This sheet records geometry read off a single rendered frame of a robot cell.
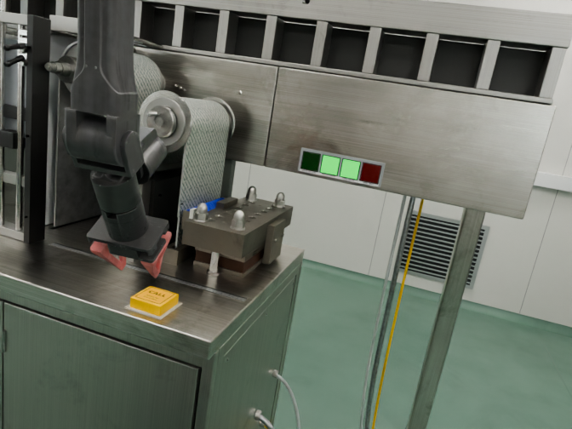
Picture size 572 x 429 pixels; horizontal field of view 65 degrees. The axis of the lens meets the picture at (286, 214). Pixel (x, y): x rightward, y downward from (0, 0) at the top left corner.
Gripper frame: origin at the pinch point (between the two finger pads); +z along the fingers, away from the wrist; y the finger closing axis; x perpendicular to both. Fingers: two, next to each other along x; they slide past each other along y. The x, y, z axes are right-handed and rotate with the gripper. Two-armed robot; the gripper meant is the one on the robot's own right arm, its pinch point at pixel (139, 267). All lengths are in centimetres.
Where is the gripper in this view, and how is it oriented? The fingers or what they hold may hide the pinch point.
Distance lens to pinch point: 76.8
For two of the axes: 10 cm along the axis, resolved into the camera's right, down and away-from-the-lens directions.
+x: -2.4, 6.6, -7.2
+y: -9.7, -1.9, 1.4
